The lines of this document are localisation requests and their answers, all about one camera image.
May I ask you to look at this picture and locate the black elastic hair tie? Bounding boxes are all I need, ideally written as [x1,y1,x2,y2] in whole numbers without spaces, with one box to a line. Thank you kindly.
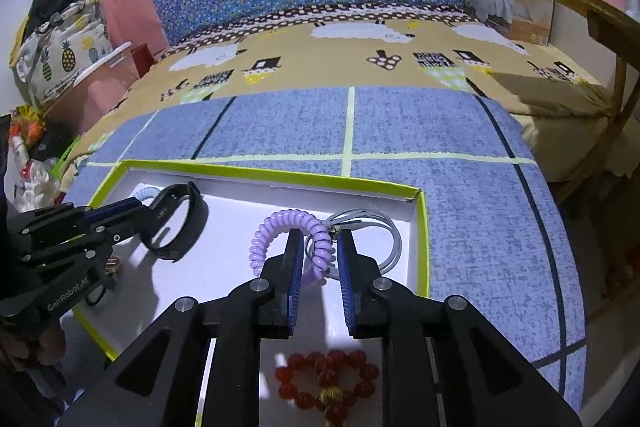
[84,284,110,309]

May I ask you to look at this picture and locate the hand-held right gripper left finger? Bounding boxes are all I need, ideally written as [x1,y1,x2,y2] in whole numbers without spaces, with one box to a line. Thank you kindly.
[57,228,307,427]

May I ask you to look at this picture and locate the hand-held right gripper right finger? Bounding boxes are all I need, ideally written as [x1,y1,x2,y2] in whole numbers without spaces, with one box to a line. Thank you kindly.
[336,228,583,427]

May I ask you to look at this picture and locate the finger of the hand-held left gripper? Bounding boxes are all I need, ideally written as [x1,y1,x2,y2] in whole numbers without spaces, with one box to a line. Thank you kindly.
[10,198,153,239]
[24,206,162,269]

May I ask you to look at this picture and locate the silver bangles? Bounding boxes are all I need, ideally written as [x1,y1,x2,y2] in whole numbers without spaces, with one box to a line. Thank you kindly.
[305,206,404,281]

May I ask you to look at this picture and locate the pink storage box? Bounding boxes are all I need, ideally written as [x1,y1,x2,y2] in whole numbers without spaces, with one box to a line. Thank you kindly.
[47,42,156,120]

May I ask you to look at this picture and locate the green cardboard box tray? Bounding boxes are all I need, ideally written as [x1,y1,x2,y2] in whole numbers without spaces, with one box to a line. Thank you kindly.
[62,159,431,427]

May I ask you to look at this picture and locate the person's left hand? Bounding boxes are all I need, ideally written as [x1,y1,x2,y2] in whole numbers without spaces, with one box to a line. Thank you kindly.
[0,319,68,370]

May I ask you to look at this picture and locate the wooden bench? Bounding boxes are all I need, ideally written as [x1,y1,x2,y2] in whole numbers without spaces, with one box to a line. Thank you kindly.
[485,0,640,258]

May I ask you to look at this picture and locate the blue grey checked blanket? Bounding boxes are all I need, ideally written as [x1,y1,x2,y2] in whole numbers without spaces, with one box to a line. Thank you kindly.
[65,84,589,400]

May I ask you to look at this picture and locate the tan patterned bed sheet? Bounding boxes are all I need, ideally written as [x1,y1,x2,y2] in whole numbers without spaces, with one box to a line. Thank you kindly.
[62,4,617,188]

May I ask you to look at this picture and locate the orange toy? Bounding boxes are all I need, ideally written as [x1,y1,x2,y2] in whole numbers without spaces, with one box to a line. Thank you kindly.
[9,104,47,144]

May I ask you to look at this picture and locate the pineapple print bag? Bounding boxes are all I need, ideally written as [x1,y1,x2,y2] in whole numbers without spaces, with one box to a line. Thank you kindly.
[14,0,114,108]

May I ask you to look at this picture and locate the purple spiral hair tie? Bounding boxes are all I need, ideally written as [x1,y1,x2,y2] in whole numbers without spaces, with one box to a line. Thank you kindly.
[249,209,334,291]

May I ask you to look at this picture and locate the white plastic bag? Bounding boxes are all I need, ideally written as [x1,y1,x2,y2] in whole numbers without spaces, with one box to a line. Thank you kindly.
[14,156,62,214]

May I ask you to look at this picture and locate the black smart wristband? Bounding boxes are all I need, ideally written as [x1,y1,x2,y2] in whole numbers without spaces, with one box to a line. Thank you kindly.
[137,183,209,263]

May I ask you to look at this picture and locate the red round bead bracelet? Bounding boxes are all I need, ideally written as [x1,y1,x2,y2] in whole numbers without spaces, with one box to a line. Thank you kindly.
[274,349,381,426]

